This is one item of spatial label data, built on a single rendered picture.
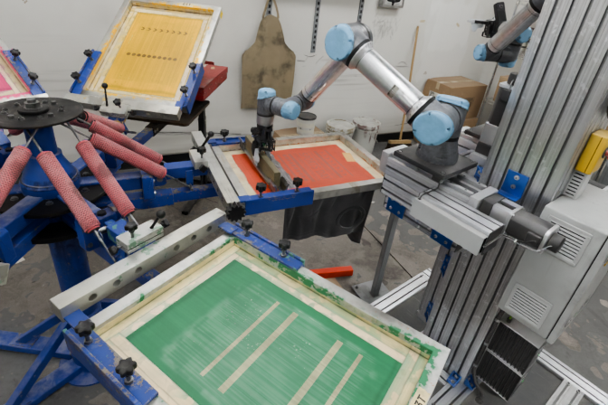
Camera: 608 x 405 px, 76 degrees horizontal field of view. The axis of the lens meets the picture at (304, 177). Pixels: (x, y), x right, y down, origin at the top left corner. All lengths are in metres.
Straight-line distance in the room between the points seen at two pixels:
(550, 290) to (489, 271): 0.24
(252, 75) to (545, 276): 2.94
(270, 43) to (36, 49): 1.83
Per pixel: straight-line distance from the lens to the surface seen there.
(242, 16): 3.72
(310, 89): 1.65
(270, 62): 3.82
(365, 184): 1.79
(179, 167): 1.71
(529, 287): 1.64
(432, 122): 1.29
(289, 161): 1.97
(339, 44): 1.37
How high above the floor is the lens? 1.84
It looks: 29 degrees down
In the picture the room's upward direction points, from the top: 7 degrees clockwise
